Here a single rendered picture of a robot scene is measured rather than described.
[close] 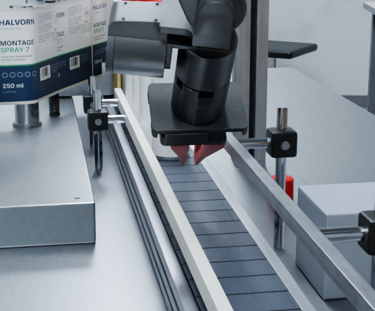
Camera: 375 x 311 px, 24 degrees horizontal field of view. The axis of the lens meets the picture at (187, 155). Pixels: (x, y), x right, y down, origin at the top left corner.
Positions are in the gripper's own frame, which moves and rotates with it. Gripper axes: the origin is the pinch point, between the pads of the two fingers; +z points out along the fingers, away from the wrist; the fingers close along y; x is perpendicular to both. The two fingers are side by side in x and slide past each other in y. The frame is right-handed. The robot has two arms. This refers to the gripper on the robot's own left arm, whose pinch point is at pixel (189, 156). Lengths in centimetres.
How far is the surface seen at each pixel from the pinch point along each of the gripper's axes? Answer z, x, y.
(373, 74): 253, -232, -148
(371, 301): -32.7, 35.6, -4.3
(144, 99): 12.9, -19.3, 2.7
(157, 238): -3.2, 12.7, 5.1
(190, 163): 14.0, -9.0, -2.6
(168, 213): -5.8, 11.3, 4.0
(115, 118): 22.5, -23.7, 6.1
